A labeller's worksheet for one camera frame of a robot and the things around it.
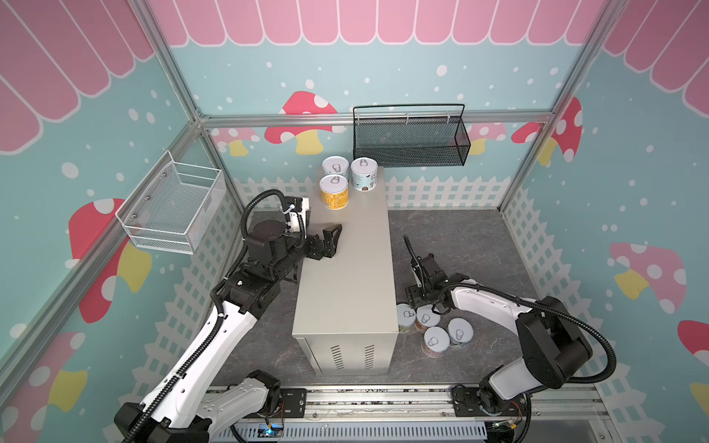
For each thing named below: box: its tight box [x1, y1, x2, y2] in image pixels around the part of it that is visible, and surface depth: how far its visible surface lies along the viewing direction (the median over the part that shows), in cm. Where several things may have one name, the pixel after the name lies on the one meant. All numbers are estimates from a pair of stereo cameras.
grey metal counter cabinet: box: [291, 166, 400, 376], surface depth 65 cm
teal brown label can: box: [349, 156, 379, 192], surface depth 77 cm
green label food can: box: [396, 302, 417, 335], surface depth 87 cm
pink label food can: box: [420, 325, 451, 360], surface depth 82 cm
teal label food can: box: [321, 155, 350, 179], surface depth 77 cm
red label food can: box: [414, 303, 441, 334], surface depth 85 cm
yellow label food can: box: [319, 173, 349, 211], surface depth 73 cm
